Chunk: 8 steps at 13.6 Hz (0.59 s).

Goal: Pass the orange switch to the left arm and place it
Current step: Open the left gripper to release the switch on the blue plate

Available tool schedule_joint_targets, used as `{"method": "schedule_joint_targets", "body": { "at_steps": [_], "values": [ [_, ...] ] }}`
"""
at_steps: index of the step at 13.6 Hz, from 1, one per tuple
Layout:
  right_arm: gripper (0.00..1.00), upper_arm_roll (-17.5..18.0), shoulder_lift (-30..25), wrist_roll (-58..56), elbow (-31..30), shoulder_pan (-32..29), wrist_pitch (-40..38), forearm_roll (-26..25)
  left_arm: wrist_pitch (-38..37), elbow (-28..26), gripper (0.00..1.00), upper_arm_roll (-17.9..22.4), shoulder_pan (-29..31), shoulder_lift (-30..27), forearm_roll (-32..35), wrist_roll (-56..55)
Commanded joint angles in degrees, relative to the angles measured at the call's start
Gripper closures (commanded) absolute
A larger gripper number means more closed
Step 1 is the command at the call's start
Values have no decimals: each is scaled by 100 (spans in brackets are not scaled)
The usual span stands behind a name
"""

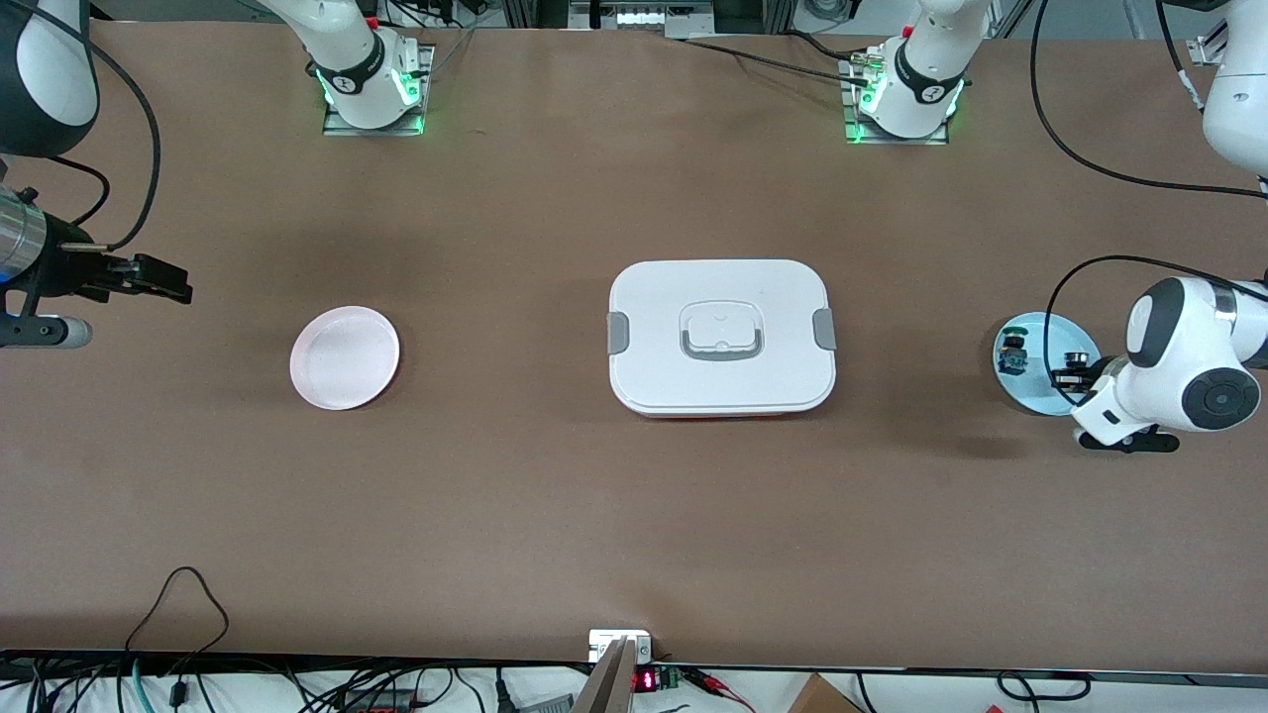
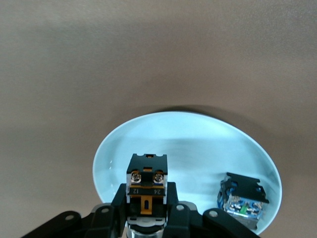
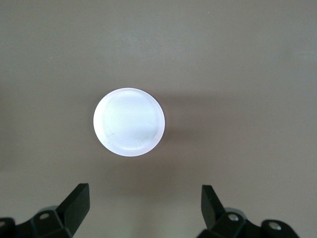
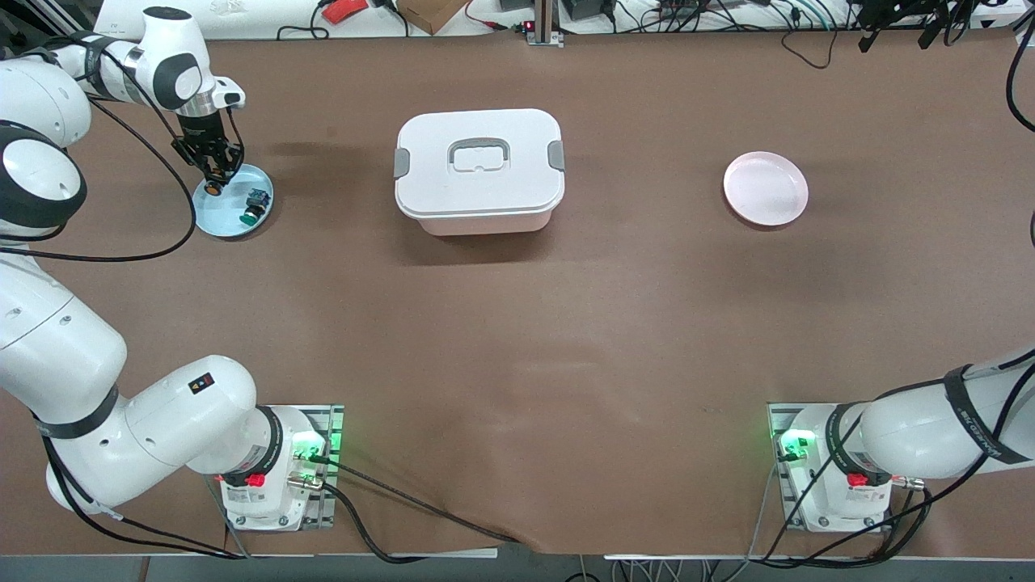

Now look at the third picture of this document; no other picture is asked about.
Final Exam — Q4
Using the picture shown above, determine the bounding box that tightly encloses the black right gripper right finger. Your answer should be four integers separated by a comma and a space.
200, 184, 302, 238

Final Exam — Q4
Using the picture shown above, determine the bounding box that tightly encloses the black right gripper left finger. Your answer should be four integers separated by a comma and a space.
0, 183, 90, 238

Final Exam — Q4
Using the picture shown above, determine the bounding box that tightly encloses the pink round plate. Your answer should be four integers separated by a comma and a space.
93, 87, 165, 157

